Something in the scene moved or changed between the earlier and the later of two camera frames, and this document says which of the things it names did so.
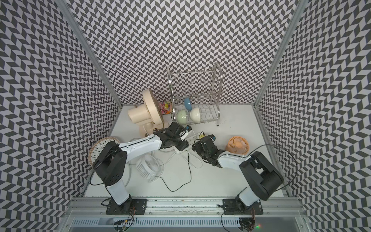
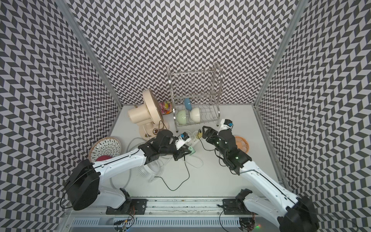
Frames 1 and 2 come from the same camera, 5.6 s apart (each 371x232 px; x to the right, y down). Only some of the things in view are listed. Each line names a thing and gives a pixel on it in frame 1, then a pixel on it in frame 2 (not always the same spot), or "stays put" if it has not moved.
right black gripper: [197, 147] -> [210, 130]
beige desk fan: [148, 115] stays put
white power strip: [191, 138] stays put
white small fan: [150, 168] stays put
